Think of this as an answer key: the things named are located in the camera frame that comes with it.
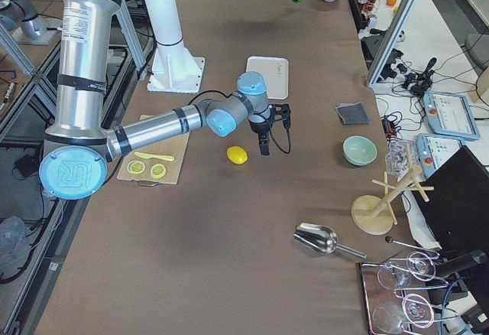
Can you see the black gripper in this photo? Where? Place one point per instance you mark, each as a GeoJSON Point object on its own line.
{"type": "Point", "coordinates": [259, 127]}

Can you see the yellow lemon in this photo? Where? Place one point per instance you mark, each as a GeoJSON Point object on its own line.
{"type": "Point", "coordinates": [237, 155]}

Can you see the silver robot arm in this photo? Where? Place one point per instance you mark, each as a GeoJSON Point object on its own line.
{"type": "Point", "coordinates": [77, 148]}

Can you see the cream rabbit tray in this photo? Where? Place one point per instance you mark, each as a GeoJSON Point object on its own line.
{"type": "Point", "coordinates": [275, 71]}

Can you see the metal glass rack tray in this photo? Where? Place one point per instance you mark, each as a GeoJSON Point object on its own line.
{"type": "Point", "coordinates": [397, 298]}

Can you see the grey folded cloth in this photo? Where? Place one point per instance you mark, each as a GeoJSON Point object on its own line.
{"type": "Point", "coordinates": [353, 115]}

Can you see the light green bowl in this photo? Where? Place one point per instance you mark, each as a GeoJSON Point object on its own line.
{"type": "Point", "coordinates": [359, 151]}

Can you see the lower lemon slice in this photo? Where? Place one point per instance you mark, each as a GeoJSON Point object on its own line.
{"type": "Point", "coordinates": [158, 171]}

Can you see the lemon slice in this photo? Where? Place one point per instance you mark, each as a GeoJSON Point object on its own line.
{"type": "Point", "coordinates": [158, 171]}
{"type": "Point", "coordinates": [136, 167]}

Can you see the yellow plastic knife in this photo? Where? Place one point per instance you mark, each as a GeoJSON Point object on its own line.
{"type": "Point", "coordinates": [147, 156]}

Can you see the clear plastic container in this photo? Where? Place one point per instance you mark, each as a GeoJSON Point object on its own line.
{"type": "Point", "coordinates": [397, 162]}

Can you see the wooden cup rack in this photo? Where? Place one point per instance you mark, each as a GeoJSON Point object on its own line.
{"type": "Point", "coordinates": [375, 215]}

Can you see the upper lemon slice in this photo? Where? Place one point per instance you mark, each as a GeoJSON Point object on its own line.
{"type": "Point", "coordinates": [136, 167]}

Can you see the lower teach pendant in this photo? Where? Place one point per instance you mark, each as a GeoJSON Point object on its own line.
{"type": "Point", "coordinates": [434, 150]}

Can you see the teach pendant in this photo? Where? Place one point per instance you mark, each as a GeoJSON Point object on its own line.
{"type": "Point", "coordinates": [434, 150]}
{"type": "Point", "coordinates": [450, 114]}

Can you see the upper teach pendant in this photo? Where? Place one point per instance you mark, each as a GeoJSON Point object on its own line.
{"type": "Point", "coordinates": [450, 114]}

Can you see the black monitor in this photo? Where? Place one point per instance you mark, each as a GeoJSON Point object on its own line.
{"type": "Point", "coordinates": [457, 211]}

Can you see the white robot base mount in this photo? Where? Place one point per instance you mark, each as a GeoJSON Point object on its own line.
{"type": "Point", "coordinates": [174, 68]}

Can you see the aluminium frame post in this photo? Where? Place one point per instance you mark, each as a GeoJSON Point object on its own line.
{"type": "Point", "coordinates": [380, 58]}

